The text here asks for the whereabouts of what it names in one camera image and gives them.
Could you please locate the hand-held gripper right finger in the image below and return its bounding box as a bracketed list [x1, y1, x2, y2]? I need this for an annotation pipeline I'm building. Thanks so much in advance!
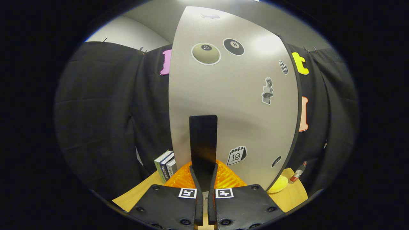
[208, 160, 285, 230]

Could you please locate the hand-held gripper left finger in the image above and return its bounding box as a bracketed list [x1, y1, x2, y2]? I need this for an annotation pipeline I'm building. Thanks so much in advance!
[126, 161, 204, 230]

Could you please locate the black door handle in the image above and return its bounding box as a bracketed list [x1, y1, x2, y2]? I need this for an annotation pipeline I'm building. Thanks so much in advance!
[189, 115, 218, 192]

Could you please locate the beige shoe cabinet door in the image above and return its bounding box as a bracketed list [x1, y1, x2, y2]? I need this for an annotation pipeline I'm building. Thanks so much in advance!
[168, 6, 299, 192]

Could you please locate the dark grey shoe cabinet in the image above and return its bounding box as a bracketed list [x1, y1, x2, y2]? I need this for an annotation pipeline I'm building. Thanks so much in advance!
[267, 34, 303, 192]

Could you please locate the white book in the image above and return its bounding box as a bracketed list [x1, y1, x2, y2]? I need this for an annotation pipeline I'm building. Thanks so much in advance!
[166, 159, 177, 178]

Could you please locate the dark blue book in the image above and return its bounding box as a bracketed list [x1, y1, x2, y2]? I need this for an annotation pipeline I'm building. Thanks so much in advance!
[160, 153, 175, 181]

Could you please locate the green book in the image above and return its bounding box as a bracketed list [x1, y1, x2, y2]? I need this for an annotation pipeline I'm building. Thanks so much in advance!
[154, 150, 173, 183]

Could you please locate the yellow soft object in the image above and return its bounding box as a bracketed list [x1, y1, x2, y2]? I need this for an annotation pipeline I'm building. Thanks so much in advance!
[268, 175, 289, 194]

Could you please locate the clear bottle with red cap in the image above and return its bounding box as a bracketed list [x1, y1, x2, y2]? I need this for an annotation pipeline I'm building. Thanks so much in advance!
[289, 161, 308, 184]

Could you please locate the black backdrop cloth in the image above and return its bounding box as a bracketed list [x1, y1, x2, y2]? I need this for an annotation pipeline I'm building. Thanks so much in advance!
[54, 42, 360, 198]

